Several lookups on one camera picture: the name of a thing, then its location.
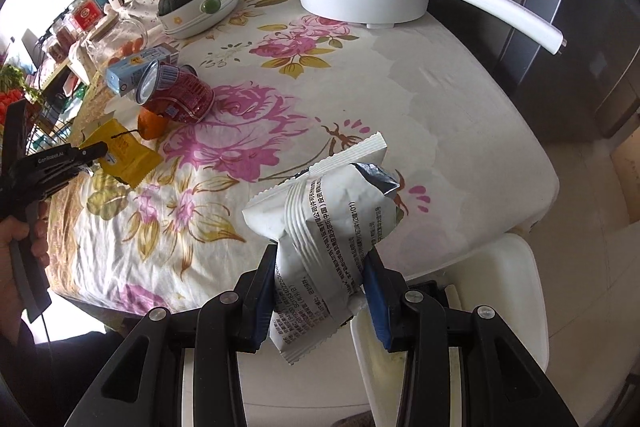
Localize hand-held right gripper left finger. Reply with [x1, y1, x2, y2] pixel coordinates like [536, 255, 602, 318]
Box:
[102, 247, 278, 427]

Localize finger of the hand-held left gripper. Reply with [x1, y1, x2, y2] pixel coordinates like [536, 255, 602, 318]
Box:
[67, 143, 109, 168]

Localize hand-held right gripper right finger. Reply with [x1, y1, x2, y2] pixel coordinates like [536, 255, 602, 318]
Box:
[363, 252, 578, 427]

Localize yellow snack packet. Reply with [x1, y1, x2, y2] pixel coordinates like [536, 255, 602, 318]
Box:
[79, 118, 164, 186]

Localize white snack packet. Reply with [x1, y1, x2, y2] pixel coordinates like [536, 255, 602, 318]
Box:
[241, 132, 402, 366]

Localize light blue small carton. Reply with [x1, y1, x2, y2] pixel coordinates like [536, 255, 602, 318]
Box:
[105, 46, 180, 98]

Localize white trash bin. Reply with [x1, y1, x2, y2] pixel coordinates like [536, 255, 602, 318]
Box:
[349, 231, 552, 427]

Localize person's left hand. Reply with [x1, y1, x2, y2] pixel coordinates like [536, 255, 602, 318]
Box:
[0, 201, 51, 349]

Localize person's right hand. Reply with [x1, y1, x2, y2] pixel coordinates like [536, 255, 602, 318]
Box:
[329, 411, 377, 427]

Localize red snack packets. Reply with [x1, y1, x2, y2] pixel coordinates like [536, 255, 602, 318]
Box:
[0, 88, 27, 124]

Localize glass jar with cork lid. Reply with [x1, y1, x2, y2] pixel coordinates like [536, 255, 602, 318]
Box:
[81, 17, 149, 74]

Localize glass jar of dried goods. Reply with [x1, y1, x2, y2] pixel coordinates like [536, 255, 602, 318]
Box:
[49, 13, 77, 58]

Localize red label glass jar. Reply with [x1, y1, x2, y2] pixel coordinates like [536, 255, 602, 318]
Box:
[69, 0, 107, 34]

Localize white bowl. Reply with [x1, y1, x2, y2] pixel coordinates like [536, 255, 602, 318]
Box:
[159, 0, 242, 40]

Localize pink rose tablecloth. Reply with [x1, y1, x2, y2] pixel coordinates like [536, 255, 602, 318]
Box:
[47, 0, 562, 334]

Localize person's dark clothing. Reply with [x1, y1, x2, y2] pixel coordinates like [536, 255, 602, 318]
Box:
[0, 321, 119, 427]

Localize grey refrigerator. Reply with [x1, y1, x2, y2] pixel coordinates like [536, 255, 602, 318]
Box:
[429, 0, 640, 144]

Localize black wire rack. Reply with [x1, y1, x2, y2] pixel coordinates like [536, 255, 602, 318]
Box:
[0, 62, 83, 148]

